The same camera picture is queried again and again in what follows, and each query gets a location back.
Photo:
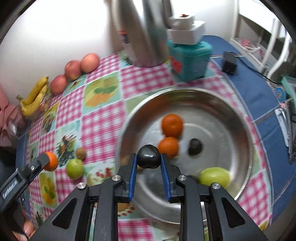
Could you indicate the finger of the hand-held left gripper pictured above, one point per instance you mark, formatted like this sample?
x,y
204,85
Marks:
x,y
37,165

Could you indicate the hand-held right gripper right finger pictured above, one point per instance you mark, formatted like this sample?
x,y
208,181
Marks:
x,y
166,178

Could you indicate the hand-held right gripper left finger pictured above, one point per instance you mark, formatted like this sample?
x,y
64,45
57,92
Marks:
x,y
132,178

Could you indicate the orange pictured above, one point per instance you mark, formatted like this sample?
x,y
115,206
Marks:
x,y
169,147
172,125
52,162

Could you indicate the black plum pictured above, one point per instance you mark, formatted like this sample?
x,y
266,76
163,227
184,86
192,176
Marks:
x,y
196,147
149,156

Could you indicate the green jujube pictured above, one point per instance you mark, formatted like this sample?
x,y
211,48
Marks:
x,y
215,177
74,168

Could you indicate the stainless steel basin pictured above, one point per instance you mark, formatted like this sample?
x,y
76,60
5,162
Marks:
x,y
222,129

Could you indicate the person's left hand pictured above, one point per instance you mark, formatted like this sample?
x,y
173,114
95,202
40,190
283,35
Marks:
x,y
29,228

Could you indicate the brown kiwi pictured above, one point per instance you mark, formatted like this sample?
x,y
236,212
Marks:
x,y
81,153

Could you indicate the clear plastic bag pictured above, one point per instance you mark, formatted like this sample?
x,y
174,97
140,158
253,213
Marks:
x,y
38,115

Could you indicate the pink cloth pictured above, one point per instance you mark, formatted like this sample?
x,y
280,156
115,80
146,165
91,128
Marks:
x,y
9,115

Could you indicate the pink checked tablecloth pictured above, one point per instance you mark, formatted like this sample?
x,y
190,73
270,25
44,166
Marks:
x,y
101,120

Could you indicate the banana bunch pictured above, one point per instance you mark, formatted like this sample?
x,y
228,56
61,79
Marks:
x,y
33,97

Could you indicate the red apple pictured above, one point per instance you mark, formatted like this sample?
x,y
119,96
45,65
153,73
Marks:
x,y
59,84
90,63
72,70

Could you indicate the teal box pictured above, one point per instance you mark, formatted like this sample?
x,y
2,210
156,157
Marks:
x,y
192,62

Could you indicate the blue tablecloth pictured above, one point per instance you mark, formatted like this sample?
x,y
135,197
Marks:
x,y
254,97

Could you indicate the white phone stand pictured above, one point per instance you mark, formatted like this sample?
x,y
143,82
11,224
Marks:
x,y
283,125

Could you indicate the black power adapter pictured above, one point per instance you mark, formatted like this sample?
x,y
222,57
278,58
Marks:
x,y
229,63

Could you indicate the smartphone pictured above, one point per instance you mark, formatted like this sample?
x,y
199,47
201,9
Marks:
x,y
293,129

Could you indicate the blue round lid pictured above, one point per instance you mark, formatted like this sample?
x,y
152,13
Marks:
x,y
281,93

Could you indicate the stainless steel thermos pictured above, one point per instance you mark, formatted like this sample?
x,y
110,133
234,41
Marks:
x,y
143,34

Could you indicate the white rectangular box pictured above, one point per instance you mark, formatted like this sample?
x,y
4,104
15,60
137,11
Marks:
x,y
187,33

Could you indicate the white rack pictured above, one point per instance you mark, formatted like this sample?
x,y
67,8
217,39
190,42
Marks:
x,y
260,63

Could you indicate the teal and white tray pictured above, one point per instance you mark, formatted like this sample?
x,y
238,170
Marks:
x,y
289,83

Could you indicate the plastic bag with red items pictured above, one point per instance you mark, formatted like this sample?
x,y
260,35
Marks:
x,y
251,46

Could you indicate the white power strip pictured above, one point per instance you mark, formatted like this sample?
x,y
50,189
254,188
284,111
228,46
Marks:
x,y
182,19

